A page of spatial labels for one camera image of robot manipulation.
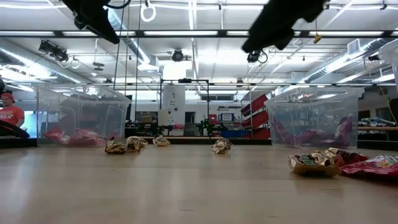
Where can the person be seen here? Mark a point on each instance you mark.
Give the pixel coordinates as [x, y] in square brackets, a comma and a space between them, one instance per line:
[11, 113]

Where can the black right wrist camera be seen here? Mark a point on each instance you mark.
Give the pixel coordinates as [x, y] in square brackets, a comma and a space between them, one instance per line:
[283, 42]

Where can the wooden workbench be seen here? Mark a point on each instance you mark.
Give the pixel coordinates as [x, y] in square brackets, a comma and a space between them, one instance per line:
[377, 128]

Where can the black ceiling camera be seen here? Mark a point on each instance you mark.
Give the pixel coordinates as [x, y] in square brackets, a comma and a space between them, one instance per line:
[177, 55]
[253, 57]
[51, 49]

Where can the blue storage bin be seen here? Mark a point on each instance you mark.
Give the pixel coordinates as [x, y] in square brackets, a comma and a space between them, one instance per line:
[234, 133]

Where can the black metal frame stand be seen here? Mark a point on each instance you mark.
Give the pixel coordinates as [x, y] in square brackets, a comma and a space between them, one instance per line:
[160, 99]

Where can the yellow hanging power plug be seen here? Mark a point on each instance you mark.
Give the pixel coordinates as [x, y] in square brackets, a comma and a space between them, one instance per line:
[317, 39]

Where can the white cabinet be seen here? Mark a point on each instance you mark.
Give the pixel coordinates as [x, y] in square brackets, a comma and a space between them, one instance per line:
[174, 99]

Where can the red bin shelving rack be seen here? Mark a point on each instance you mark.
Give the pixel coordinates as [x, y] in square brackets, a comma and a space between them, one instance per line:
[258, 119]

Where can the small monitor screen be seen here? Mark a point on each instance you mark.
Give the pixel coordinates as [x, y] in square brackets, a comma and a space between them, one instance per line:
[226, 117]

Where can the large clear plastic bin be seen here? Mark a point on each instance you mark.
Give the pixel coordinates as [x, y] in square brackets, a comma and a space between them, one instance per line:
[392, 62]

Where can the white vent box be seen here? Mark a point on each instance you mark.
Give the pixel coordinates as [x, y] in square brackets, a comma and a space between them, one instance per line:
[354, 46]

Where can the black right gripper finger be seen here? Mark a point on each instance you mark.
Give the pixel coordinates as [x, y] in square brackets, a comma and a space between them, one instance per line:
[258, 43]
[250, 42]

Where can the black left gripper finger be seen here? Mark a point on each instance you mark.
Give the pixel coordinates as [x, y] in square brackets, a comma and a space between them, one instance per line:
[109, 28]
[104, 35]

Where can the small clear plastic bin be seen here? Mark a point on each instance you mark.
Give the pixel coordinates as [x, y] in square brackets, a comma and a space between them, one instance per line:
[311, 102]
[93, 105]

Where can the black background robot arm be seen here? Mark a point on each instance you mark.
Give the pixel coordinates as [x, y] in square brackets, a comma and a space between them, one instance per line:
[205, 126]

